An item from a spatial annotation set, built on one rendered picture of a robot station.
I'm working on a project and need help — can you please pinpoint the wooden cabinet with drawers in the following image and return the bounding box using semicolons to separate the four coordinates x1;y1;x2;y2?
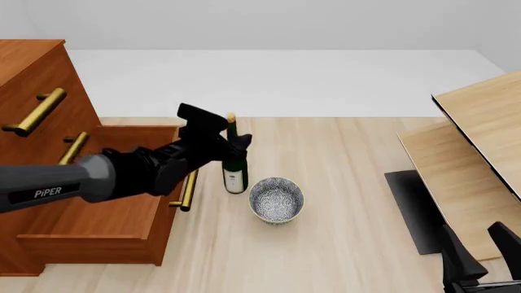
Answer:
0;38;185;278

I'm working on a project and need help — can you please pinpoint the blue and white patterned bowl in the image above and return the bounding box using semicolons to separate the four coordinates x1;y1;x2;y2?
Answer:
247;177;305;227

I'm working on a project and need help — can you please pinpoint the dark green wine bottle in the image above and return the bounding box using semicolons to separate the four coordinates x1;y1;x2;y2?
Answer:
221;112;250;195

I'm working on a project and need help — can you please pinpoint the short brass drawer handle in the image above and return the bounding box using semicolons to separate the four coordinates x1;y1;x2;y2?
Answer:
58;131;90;166

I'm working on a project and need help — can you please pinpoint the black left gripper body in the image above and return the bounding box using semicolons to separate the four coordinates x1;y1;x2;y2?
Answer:
177;121;247;168

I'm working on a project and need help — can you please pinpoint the wooden drawer with long handle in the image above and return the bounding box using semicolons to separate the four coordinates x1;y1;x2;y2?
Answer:
0;51;103;147

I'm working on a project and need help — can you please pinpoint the wooden drawer with short handle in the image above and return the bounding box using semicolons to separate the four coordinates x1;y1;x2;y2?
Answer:
40;121;107;168

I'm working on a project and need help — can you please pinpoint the brass handle on deep drawer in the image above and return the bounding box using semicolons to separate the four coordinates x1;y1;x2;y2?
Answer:
168;168;200;212

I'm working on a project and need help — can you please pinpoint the deep open wooden drawer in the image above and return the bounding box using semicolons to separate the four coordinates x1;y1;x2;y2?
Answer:
15;124;201;267

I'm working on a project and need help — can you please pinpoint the flat black plate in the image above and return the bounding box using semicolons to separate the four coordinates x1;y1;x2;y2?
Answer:
383;169;449;256

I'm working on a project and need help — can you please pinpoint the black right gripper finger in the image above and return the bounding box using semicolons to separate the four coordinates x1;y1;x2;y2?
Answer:
440;223;489;286
487;220;521;281

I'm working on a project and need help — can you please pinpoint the long brass drawer handle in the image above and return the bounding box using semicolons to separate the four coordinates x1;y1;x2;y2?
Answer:
1;87;68;138

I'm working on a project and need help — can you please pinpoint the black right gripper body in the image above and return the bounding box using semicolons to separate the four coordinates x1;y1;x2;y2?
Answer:
442;278;521;293

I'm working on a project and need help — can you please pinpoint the pale wooden board with black edge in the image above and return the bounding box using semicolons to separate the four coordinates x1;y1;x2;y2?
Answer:
430;69;521;203

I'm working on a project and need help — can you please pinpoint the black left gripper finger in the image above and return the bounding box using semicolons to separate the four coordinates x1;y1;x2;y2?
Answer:
229;132;254;155

